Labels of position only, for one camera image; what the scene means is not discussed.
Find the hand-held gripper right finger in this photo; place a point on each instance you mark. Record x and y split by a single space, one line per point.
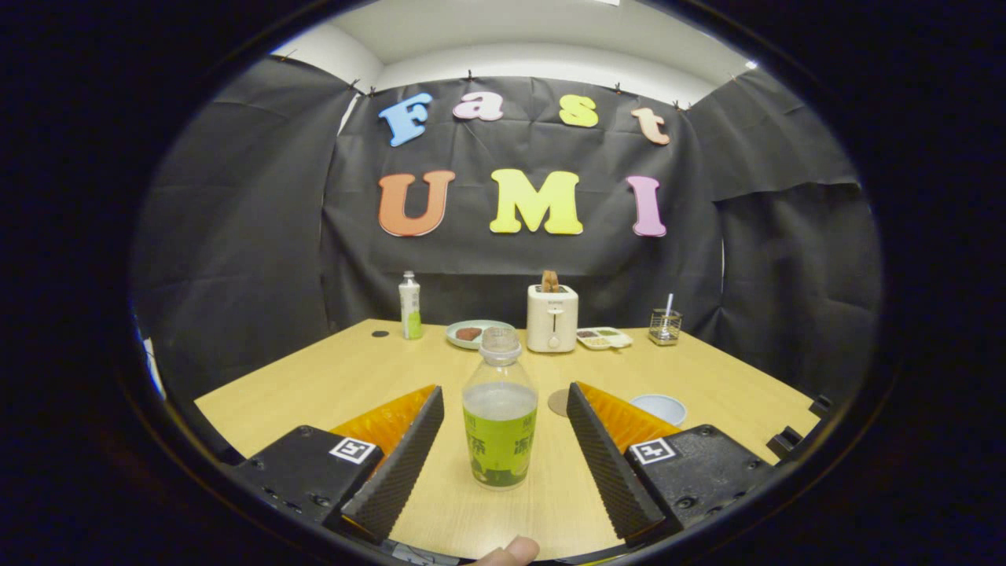
609 472

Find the black table clamp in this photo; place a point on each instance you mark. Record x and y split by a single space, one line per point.
820 406
784 442

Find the black backdrop cloth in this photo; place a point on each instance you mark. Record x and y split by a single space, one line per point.
487 259

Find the round brown coaster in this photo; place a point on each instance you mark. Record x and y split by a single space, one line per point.
558 402

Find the wooden table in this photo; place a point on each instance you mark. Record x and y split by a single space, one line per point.
314 393

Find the white divided snack tray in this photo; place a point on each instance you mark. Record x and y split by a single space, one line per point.
621 339

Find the white toaster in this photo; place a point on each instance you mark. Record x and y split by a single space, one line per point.
541 322

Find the capped white green bottle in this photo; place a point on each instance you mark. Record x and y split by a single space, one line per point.
410 314

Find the clear juice bottle green label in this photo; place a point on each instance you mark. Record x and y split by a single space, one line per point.
500 440

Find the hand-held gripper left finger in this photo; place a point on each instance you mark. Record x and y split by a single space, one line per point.
401 472

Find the pale green plate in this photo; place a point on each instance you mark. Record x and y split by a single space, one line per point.
452 336

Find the pale blue cup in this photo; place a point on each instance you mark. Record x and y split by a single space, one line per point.
664 409

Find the brown food piece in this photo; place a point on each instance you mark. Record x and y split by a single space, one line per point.
469 333

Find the brown toast slice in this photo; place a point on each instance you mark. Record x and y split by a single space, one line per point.
550 281

